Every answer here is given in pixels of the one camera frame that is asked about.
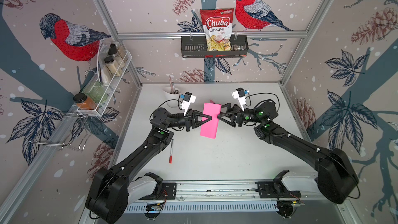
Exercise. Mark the Chuba cassava chips bag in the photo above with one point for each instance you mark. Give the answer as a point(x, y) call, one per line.
point(217, 25)

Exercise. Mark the white cup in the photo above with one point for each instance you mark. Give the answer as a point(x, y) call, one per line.
point(171, 97)

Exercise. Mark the red marker pen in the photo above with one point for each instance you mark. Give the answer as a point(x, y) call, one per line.
point(171, 152)

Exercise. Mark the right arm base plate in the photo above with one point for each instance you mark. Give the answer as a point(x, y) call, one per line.
point(274, 188)

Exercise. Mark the green glass jar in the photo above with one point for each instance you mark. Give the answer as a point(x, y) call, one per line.
point(96, 91)

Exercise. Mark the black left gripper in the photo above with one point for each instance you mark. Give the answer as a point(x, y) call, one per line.
point(189, 120)

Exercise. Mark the black wire basket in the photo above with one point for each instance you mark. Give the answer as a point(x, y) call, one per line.
point(200, 47)

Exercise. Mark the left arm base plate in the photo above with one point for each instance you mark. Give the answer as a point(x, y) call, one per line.
point(161, 189)

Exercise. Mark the chrome wire hook rack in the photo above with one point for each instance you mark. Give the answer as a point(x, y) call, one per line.
point(63, 130)

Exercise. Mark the orange spice jar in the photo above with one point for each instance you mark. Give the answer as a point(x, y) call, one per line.
point(84, 102)

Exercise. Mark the aluminium mounting rail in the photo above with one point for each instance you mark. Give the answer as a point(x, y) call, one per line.
point(222, 190)

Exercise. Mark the white wire shelf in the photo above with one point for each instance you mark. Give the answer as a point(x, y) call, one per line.
point(104, 76)

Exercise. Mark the beige spice bottle black cap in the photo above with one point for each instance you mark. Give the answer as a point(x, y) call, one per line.
point(113, 66)

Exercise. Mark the pink pen in cup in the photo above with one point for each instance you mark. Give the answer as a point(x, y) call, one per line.
point(171, 85)

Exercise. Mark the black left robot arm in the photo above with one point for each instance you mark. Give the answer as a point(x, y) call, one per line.
point(108, 196)

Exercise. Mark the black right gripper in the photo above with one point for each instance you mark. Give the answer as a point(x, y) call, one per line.
point(240, 117)

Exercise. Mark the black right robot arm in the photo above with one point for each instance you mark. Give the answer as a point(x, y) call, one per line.
point(336, 177)

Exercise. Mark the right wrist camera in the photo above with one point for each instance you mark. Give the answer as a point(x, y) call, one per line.
point(240, 95)

